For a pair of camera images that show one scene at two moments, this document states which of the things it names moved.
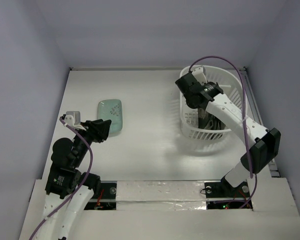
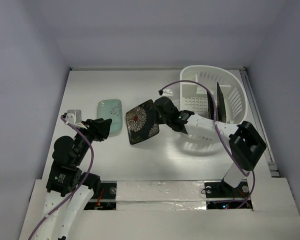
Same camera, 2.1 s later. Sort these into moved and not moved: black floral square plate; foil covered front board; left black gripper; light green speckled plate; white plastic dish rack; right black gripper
Moved: black floral square plate; right black gripper
Not moved: light green speckled plate; white plastic dish rack; left black gripper; foil covered front board
